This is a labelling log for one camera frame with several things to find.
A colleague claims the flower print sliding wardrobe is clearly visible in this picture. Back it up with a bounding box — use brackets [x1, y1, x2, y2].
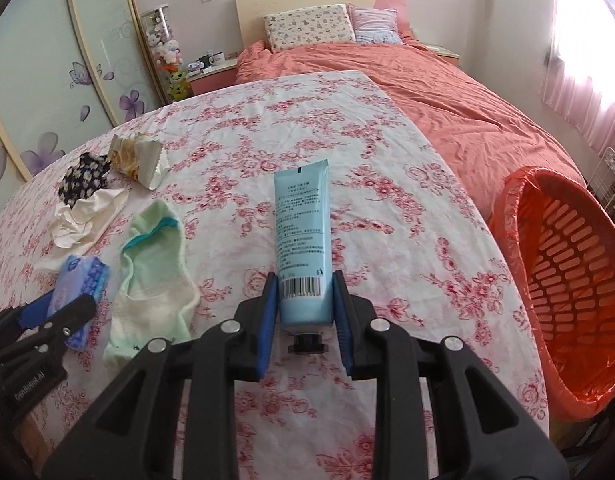
[0, 0, 165, 221]

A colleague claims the pink curtain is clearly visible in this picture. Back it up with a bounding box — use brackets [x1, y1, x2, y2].
[540, 0, 615, 161]

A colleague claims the white crumpled tissue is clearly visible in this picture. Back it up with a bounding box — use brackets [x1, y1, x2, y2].
[34, 187, 130, 273]

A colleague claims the cream snack wrapper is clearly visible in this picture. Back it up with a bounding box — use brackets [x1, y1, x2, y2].
[110, 132, 170, 191]

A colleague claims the light blue cream tube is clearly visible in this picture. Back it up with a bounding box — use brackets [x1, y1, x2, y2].
[274, 158, 337, 356]

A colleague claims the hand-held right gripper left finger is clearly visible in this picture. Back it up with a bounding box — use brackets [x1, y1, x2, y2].
[42, 271, 279, 480]

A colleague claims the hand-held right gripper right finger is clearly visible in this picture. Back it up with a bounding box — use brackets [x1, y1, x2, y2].
[331, 269, 568, 480]

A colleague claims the pink white nightstand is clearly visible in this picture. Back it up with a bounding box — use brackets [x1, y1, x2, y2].
[187, 57, 239, 97]
[430, 42, 461, 63]

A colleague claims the pink striped pillow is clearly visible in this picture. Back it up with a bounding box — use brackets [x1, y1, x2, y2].
[348, 5, 405, 45]

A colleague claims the plush toy display case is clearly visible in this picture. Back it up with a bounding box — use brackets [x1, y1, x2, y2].
[140, 4, 190, 103]

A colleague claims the light green sock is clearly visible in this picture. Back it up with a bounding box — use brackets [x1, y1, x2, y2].
[103, 199, 201, 373]

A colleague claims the black white polka dot cloth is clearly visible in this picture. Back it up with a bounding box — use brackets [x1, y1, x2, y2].
[57, 152, 113, 208]

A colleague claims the orange duvet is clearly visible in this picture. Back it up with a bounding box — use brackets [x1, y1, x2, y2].
[234, 39, 588, 221]

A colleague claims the orange plastic basket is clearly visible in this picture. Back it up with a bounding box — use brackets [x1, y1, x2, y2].
[487, 166, 615, 423]

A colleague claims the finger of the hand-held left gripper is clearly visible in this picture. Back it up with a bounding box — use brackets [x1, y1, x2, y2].
[0, 291, 58, 333]
[24, 296, 98, 348]

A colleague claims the floral print pillow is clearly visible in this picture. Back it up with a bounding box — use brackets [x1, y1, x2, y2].
[263, 4, 357, 52]

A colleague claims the blue tissue pack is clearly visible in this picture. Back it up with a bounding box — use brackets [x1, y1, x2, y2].
[50, 255, 110, 351]

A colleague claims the white wire rack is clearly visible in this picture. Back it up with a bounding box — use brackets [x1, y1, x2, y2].
[585, 146, 615, 211]

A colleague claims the pink floral tablecloth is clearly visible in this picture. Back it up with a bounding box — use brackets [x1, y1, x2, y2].
[0, 70, 551, 480]

